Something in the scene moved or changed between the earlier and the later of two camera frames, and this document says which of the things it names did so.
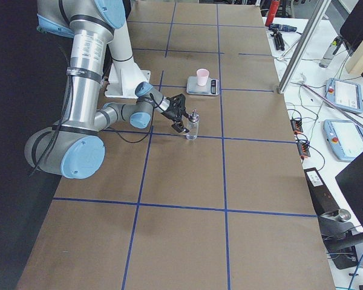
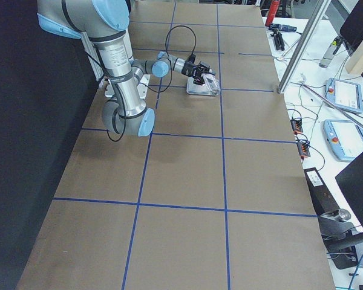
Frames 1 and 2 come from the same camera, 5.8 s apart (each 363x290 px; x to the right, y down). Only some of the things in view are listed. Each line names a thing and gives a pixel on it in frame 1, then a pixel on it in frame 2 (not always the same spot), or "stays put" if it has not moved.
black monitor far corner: x=357 y=24 stays put
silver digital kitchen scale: x=212 y=87 stays put
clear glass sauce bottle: x=193 y=120 → x=211 y=83
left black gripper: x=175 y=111 → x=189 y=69
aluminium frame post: x=304 y=46 stays put
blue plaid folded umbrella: x=282 y=28 stays put
